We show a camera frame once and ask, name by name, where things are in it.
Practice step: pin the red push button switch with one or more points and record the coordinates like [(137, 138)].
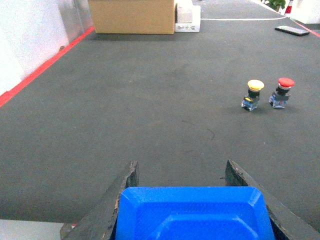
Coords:
[(280, 97)]

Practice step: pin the red white traffic cone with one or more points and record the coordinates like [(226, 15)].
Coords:
[(288, 9)]

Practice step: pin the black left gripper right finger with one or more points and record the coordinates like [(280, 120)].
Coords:
[(285, 224)]

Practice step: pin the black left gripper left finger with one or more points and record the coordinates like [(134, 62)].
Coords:
[(100, 222)]

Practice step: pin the white flat box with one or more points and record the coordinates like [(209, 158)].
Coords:
[(194, 26)]

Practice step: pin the white foam block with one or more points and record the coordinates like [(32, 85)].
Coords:
[(184, 12)]

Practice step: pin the blue block part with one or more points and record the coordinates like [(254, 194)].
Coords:
[(193, 213)]

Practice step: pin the large cardboard box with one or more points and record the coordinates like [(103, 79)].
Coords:
[(152, 17)]

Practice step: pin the yellow push button switch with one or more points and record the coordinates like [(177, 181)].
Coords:
[(251, 100)]

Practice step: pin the black smartphone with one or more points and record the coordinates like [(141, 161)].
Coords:
[(292, 30)]

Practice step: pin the green potted plant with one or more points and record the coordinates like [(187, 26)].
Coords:
[(274, 4)]

